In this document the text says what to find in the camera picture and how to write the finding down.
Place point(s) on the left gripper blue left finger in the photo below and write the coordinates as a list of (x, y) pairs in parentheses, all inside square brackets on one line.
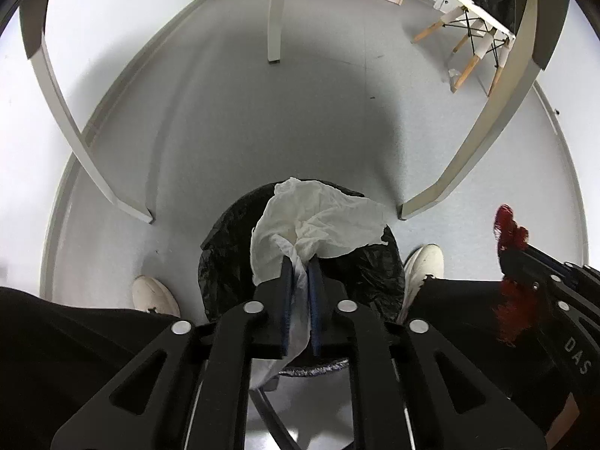
[(188, 389)]

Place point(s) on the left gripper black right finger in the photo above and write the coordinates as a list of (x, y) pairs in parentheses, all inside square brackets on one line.
[(410, 387)]

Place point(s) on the red mesh net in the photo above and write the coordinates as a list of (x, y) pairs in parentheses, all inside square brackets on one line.
[(519, 309)]

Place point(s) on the white tissue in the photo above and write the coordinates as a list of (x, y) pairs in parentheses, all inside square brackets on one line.
[(306, 219)]

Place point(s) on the black trash bin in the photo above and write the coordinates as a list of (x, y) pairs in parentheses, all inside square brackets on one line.
[(372, 275)]

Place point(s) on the white right shoe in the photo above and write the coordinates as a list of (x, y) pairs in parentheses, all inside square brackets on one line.
[(425, 262)]

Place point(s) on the white shoe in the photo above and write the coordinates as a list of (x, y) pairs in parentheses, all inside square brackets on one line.
[(151, 296), (425, 262)]

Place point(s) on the white left shoe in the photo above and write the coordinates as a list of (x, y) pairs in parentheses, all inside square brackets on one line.
[(151, 296)]

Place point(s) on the white chair wooden legs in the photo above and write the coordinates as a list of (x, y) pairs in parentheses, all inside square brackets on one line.
[(484, 32)]

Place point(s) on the round wooden table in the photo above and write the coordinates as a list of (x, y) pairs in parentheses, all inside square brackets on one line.
[(540, 27)]

